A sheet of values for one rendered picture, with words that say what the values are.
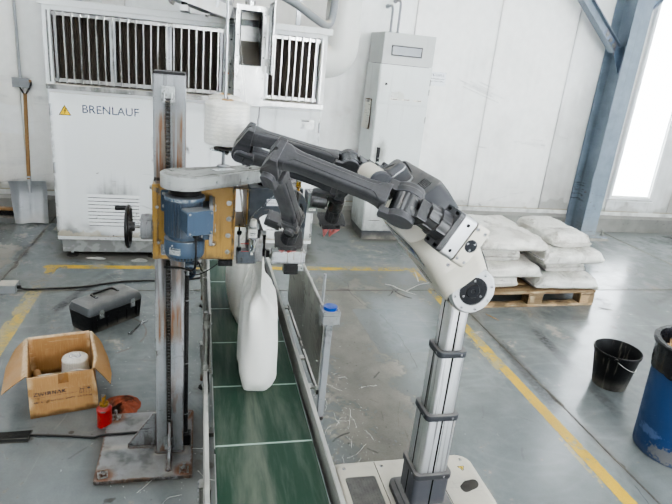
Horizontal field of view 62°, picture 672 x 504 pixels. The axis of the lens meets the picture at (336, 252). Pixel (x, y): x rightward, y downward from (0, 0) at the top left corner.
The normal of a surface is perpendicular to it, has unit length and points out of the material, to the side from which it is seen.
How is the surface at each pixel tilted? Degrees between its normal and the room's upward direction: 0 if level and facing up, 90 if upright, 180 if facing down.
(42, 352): 90
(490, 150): 90
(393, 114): 90
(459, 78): 90
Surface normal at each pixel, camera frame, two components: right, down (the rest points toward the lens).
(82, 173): 0.21, 0.33
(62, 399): 0.45, 0.32
